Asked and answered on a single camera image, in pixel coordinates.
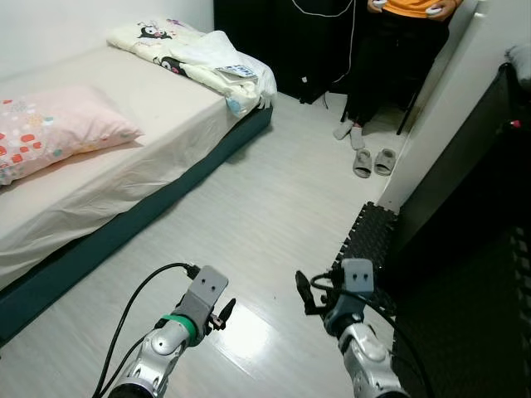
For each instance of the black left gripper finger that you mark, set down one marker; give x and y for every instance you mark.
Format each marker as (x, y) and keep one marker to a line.
(227, 312)

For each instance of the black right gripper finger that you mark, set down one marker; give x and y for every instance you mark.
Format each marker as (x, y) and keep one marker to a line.
(305, 294)

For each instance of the white blue lettered book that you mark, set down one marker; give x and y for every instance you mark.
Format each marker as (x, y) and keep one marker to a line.
(236, 70)

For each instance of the cream cartoon print blanket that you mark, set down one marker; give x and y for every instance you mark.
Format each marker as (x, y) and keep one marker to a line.
(195, 54)

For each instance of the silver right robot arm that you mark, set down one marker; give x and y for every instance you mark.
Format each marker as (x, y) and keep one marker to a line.
(369, 361)

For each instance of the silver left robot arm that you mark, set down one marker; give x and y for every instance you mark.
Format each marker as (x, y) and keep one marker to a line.
(153, 358)

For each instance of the black foam puzzle mat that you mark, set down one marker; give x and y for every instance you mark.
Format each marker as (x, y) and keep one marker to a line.
(369, 240)

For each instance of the teal bed base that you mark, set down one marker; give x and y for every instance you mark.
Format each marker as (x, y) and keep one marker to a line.
(124, 234)

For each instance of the black desk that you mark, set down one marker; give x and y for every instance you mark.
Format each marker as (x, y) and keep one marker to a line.
(465, 207)

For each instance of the white sheeted mattress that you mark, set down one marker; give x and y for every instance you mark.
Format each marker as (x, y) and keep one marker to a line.
(149, 141)

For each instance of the person in orange shirt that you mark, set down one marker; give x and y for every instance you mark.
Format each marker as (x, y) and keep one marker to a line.
(390, 66)

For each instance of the pink patterned pillow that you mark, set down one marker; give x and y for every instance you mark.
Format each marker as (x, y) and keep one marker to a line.
(58, 124)

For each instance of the black wardrobe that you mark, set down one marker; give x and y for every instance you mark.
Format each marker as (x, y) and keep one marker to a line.
(274, 41)

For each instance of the grey cushion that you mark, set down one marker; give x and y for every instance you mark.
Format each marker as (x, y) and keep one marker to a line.
(519, 62)

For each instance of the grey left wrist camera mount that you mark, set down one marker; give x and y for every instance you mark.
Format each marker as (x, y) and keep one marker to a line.
(203, 297)

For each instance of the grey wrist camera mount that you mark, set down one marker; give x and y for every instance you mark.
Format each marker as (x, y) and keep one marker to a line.
(203, 297)
(358, 276)

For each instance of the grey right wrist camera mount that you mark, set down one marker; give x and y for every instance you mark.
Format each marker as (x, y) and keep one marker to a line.
(358, 276)

